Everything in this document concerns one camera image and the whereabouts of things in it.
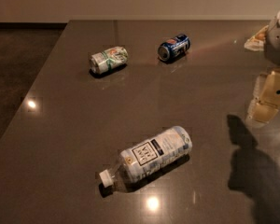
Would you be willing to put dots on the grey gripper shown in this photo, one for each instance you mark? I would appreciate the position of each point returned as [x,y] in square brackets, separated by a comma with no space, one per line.
[278,41]

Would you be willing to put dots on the clear blue-label plastic bottle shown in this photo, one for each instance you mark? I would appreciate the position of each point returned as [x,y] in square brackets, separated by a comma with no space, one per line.
[148,157]

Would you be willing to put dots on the blue soda can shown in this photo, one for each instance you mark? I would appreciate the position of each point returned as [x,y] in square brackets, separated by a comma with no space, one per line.
[173,47]

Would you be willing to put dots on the green and white soda can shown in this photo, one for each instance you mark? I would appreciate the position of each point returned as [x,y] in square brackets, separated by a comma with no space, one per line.
[108,60]

